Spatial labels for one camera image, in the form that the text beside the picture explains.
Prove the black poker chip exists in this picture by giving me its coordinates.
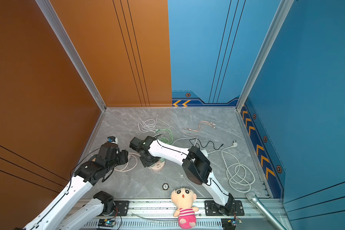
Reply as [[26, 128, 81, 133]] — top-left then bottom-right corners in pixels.
[[162, 183, 169, 191]]

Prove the right green circuit board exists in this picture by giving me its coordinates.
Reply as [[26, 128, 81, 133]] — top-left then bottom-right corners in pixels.
[[221, 218, 242, 230]]

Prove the white usb cable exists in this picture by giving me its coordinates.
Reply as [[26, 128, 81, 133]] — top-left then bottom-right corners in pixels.
[[137, 113, 159, 133]]

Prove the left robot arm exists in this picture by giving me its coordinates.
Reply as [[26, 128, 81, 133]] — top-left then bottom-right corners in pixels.
[[24, 136, 128, 230]]

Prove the left green circuit board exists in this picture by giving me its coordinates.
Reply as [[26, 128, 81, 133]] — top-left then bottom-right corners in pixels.
[[97, 218, 117, 230]]

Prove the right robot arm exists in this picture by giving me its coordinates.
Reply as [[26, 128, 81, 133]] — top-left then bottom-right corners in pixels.
[[129, 136, 235, 216]]

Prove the pink cord of round socket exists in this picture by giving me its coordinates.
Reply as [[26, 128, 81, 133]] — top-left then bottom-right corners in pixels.
[[114, 152, 140, 173]]

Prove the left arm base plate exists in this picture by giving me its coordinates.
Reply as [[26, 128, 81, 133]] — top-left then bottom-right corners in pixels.
[[111, 200, 130, 217]]

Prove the plush doll pink dress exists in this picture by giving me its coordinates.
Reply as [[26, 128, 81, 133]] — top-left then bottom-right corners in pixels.
[[171, 187, 199, 230]]

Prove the white cable of teal charger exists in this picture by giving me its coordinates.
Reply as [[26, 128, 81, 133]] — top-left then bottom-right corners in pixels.
[[172, 136, 197, 146]]

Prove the green multi-head cable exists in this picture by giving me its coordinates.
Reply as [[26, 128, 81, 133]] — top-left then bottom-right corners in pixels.
[[153, 128, 173, 144]]

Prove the white blue power strip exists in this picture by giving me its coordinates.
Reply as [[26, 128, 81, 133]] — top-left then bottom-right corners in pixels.
[[201, 149, 208, 157]]

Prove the black usb cable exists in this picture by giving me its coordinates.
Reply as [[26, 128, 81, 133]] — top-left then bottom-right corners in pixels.
[[189, 137, 225, 150]]

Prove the white power strip cord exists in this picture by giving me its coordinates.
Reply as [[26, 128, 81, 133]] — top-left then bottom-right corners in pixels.
[[206, 145, 256, 193]]

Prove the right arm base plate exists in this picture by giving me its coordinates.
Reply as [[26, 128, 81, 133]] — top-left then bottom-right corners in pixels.
[[204, 200, 245, 216]]

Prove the green circuit board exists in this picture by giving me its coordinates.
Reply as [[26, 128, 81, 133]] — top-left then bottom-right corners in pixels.
[[221, 218, 242, 230], [97, 218, 117, 230]]

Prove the round pink power socket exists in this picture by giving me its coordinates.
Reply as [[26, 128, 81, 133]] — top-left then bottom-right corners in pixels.
[[149, 161, 165, 172]]

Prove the aluminium front rail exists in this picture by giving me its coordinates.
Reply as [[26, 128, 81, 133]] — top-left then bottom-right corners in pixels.
[[40, 198, 294, 230]]

